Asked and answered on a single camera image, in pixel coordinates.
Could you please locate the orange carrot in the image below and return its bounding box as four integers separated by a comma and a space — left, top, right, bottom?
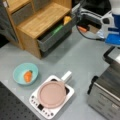
24, 70, 33, 83

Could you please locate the silver toaster oven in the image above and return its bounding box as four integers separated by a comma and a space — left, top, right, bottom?
87, 63, 120, 120

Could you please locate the green item in drawer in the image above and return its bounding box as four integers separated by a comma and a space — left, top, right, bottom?
51, 25, 63, 35

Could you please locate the pink pan with lid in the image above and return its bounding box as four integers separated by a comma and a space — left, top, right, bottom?
37, 71, 72, 109

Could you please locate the yellow item in drawer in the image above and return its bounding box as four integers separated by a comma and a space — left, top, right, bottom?
64, 16, 71, 25

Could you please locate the teal bowl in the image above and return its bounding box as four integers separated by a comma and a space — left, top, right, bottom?
13, 63, 38, 85

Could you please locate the oven glass door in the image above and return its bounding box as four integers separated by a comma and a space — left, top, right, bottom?
103, 46, 120, 64

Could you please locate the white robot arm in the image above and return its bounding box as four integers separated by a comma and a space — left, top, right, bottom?
100, 0, 120, 46

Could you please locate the orange item on table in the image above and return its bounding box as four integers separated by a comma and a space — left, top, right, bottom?
78, 27, 87, 32

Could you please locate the white induction cooker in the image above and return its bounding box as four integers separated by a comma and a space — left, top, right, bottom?
29, 75, 74, 120

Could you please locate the wooden drawer cabinet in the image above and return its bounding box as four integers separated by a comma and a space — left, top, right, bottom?
0, 0, 73, 59

